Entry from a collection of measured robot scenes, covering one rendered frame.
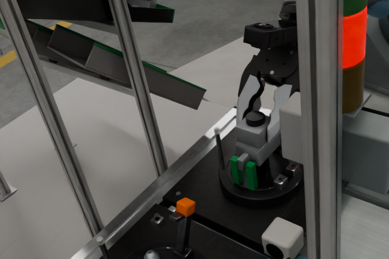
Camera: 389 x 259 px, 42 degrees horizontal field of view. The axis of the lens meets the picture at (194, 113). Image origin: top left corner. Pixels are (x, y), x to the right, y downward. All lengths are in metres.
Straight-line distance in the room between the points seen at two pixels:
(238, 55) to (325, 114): 0.97
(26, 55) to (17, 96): 2.66
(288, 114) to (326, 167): 0.07
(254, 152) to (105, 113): 0.60
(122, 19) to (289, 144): 0.35
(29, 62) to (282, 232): 0.42
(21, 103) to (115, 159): 2.16
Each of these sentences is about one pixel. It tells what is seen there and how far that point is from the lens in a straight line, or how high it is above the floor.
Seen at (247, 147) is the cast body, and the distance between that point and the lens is 0.78.
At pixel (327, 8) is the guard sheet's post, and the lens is 0.42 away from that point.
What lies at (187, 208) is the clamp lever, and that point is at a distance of 0.69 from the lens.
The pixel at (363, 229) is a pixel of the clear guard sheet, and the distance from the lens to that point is 0.57.
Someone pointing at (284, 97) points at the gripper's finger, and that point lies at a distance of 0.77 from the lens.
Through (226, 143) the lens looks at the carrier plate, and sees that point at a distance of 0.93.
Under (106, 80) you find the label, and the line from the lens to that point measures 0.92.
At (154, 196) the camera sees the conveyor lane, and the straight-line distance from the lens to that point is 0.89.
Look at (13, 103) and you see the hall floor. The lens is 3.29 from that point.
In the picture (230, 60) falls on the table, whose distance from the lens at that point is 1.40.
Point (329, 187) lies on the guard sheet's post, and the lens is 0.53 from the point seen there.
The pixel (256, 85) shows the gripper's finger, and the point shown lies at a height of 1.12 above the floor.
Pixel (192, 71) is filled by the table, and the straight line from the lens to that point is 1.38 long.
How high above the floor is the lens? 1.56
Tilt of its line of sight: 35 degrees down
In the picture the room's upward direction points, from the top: 11 degrees counter-clockwise
